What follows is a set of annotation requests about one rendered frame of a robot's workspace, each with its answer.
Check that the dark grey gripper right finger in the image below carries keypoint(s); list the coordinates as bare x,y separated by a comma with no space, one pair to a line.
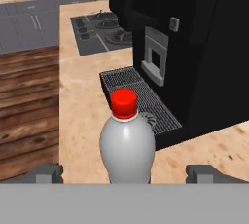
201,173

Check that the grey cupboard run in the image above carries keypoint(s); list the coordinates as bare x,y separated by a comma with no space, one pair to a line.
29,23

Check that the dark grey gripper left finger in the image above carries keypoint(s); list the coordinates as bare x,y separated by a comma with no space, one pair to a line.
48,173

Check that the black coffee machine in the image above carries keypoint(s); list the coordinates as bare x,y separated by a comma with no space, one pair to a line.
181,56

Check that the dark grey hob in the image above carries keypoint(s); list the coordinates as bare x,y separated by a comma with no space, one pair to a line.
100,33

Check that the grey bottle with red cap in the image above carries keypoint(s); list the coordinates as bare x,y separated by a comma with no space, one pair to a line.
127,143

